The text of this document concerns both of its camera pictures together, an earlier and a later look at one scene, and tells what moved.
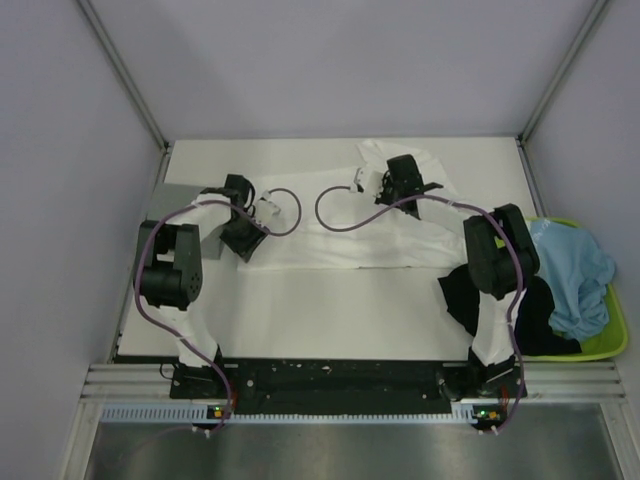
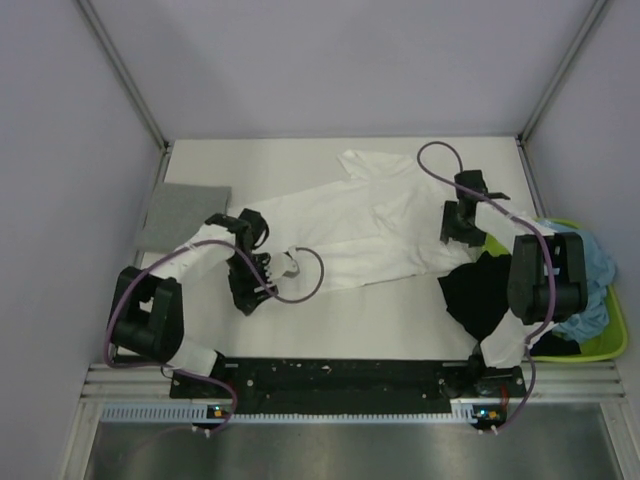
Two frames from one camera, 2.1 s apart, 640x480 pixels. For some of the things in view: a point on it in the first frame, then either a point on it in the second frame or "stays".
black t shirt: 534,332 stays
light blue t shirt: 579,271 stays
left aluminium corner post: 117,60 stays
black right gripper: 381,198 -> 473,238
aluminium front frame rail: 546,383 stays
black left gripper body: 241,234 -> 243,280
